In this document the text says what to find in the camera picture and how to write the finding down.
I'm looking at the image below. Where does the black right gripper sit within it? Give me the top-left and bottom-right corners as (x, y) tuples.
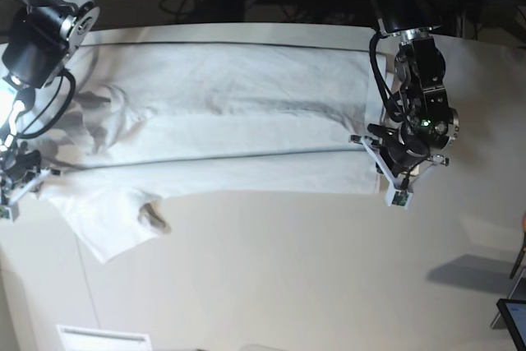
(1, 150), (42, 182)

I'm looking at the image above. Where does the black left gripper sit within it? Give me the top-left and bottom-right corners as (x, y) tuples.
(367, 122), (431, 176)

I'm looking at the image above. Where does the white T-shirt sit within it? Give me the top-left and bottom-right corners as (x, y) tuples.
(27, 44), (381, 262)

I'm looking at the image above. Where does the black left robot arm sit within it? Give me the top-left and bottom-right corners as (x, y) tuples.
(367, 0), (459, 177)

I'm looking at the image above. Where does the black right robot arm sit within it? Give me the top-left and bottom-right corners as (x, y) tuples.
(1, 0), (99, 199)

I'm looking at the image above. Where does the white paper sheet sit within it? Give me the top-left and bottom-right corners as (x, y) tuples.
(57, 326), (153, 351)

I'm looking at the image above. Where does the tablet screen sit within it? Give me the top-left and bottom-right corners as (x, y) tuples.
(496, 298), (525, 351)

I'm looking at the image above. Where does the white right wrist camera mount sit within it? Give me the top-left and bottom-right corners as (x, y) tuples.
(1, 168), (61, 223)

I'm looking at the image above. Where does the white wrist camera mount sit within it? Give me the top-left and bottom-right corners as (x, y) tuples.
(1, 168), (61, 223)
(349, 135), (450, 210)

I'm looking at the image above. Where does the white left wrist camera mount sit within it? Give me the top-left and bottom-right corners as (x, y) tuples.
(349, 135), (450, 210)

